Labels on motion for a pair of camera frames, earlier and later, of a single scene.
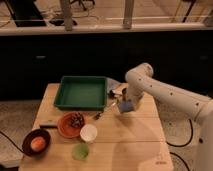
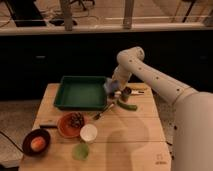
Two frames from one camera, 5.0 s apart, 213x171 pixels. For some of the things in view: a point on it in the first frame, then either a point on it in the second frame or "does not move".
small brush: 99,114 does not move
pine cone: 77,120 does not move
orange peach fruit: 38,143 does not move
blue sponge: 126,106 -> 110,85
